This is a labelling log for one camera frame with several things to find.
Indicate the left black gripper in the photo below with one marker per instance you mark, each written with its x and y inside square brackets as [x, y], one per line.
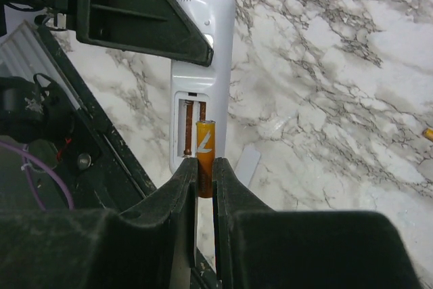
[156, 27]

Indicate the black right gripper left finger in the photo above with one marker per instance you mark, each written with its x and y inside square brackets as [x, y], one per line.
[151, 245]

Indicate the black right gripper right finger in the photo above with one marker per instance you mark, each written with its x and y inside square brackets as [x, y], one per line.
[258, 247]

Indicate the white battery compartment cover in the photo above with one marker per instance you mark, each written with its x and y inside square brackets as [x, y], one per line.
[247, 164]

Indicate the white remote control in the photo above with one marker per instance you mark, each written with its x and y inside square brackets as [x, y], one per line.
[202, 92]

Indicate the orange battery mid table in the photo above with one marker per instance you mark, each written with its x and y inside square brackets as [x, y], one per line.
[205, 153]

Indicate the orange AA battery near box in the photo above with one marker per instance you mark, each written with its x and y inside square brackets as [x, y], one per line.
[428, 134]

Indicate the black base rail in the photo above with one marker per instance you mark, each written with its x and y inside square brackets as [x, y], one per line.
[80, 150]

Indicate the aluminium extrusion rail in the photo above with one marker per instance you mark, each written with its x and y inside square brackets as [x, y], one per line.
[23, 54]

